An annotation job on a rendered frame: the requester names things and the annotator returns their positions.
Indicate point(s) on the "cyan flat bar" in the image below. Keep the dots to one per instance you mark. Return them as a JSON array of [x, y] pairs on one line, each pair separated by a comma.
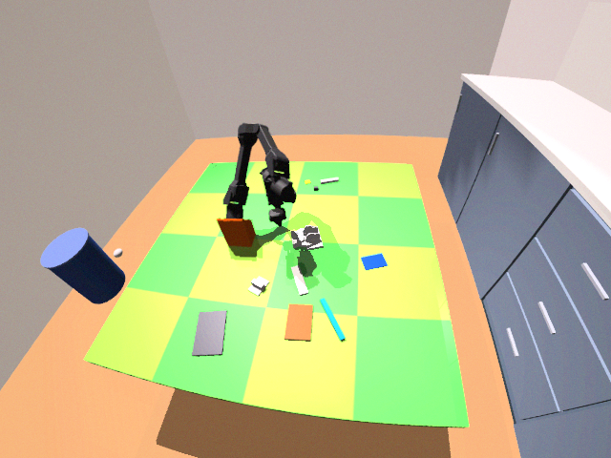
[[332, 320]]

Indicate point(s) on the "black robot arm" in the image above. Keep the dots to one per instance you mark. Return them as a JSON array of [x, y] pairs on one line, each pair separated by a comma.
[[278, 183]]

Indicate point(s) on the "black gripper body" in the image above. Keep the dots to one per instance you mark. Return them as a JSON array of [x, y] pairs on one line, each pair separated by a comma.
[[277, 213]]

